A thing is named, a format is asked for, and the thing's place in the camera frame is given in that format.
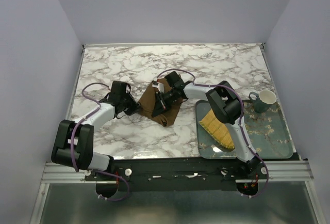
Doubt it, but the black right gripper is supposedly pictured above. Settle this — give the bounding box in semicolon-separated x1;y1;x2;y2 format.
152;88;177;118

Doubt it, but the brown cloth napkin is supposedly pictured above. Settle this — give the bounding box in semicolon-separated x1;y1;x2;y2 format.
138;78;183;127

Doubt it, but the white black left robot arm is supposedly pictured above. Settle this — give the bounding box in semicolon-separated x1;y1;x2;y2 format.
51;81;140;180

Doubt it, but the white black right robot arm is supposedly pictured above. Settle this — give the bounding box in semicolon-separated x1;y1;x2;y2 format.
151;70;269;179

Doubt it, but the teal mug white inside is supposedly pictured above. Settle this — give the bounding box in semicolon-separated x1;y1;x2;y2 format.
249;89;277;113

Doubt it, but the yellow bamboo mat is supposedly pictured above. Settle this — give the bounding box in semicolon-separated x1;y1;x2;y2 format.
199;109;235;149

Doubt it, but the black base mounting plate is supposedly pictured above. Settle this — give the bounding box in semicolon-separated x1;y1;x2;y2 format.
85;157;267;192

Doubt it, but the teal floral metal tray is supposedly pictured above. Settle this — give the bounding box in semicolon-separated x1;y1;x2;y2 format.
195;100;294;159

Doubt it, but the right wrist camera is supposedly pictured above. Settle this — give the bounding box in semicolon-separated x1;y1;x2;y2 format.
152;81;164;93

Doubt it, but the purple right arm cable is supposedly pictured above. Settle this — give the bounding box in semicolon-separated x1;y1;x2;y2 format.
154;69;270;199

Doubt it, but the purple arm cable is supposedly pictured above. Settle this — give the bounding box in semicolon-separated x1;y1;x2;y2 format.
154;69;270;199
71;82;131;202

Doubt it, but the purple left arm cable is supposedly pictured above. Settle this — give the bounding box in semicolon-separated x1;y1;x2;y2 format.
71;82;131;202

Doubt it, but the aluminium frame rail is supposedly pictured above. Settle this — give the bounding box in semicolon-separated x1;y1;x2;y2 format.
41;161;314;184

